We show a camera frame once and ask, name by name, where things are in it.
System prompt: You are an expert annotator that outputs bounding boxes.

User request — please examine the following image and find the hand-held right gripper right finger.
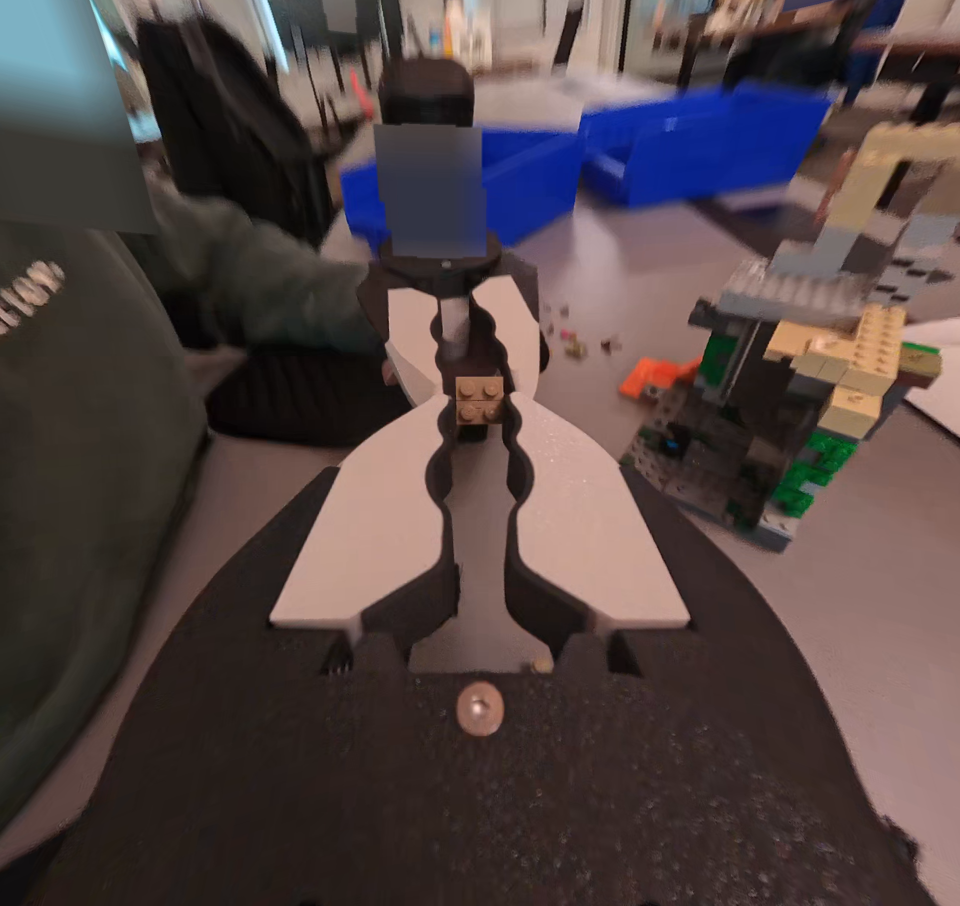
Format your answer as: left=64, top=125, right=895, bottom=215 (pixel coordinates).
left=502, top=393, right=691, bottom=663

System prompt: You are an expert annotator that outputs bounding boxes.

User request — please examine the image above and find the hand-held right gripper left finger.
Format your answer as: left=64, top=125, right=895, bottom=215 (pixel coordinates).
left=270, top=396, right=460, bottom=659

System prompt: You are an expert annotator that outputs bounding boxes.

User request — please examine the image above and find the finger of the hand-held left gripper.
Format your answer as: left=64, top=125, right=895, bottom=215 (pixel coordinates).
left=386, top=283, right=459, bottom=406
left=480, top=279, right=549, bottom=400

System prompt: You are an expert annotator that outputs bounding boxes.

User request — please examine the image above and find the tan and grey brick column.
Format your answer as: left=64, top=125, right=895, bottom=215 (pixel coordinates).
left=454, top=375, right=506, bottom=425

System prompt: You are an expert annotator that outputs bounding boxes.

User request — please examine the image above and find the person's left forearm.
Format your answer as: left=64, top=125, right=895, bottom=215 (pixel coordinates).
left=146, top=189, right=385, bottom=355

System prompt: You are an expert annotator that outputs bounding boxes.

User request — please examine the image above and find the grey desk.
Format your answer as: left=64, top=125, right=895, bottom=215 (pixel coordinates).
left=0, top=77, right=960, bottom=906

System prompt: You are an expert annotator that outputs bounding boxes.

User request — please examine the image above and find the scatter of tiny toy pieces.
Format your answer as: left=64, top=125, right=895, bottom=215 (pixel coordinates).
left=540, top=304, right=625, bottom=361

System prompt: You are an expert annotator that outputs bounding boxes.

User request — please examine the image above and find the blue plastic bin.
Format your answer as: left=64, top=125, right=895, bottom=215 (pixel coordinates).
left=581, top=84, right=835, bottom=208
left=341, top=126, right=585, bottom=256

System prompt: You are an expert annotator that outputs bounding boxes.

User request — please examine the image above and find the black mesh wrist cushion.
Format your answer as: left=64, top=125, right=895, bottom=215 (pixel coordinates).
left=206, top=343, right=421, bottom=448

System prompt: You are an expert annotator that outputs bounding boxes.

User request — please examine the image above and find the chair with black jacket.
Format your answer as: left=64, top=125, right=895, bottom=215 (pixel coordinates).
left=137, top=17, right=336, bottom=247

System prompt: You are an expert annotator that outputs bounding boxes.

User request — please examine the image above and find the toy brick building model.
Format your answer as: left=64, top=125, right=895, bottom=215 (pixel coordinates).
left=618, top=122, right=960, bottom=554

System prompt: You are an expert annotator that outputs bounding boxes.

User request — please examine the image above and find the dark green sweatshirt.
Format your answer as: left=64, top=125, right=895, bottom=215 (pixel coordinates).
left=0, top=219, right=213, bottom=835

